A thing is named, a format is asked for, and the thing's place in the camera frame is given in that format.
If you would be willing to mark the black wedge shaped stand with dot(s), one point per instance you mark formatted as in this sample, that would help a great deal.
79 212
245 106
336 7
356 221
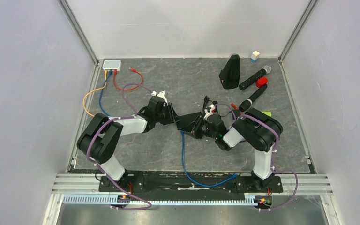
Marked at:
230 75

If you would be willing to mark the black microphone lower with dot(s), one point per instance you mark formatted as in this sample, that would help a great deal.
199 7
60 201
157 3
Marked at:
248 102

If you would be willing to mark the red round cap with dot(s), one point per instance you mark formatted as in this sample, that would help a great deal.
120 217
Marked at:
261 82

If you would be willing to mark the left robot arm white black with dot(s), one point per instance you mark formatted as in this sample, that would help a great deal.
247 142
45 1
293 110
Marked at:
101 136

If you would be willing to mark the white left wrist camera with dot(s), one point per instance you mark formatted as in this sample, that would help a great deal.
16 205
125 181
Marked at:
160 95

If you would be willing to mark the black microphone silver head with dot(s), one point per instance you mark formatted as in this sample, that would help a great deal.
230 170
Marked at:
253 79

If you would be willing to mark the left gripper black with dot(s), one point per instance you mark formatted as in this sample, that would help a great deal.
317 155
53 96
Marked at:
172 116

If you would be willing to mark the aluminium frame rail front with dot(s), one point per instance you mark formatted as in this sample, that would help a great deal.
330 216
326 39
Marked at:
88 189

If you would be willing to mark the white blue block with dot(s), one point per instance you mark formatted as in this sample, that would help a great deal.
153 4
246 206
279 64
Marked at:
254 56

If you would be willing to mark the white network switch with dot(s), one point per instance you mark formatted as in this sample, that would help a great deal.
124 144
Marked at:
111 65

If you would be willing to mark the black network switch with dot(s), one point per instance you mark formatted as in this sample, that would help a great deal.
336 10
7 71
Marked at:
186 123

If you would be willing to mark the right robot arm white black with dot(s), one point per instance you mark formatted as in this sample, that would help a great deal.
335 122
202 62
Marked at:
262 132

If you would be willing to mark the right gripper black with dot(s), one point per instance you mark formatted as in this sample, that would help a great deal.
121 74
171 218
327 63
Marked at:
195 131

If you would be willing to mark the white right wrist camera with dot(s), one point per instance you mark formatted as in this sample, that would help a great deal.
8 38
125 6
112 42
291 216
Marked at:
208 111

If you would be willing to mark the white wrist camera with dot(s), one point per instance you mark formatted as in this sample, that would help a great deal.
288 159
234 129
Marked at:
208 111
160 95

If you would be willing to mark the green block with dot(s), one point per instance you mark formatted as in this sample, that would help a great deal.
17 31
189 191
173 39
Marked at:
267 113

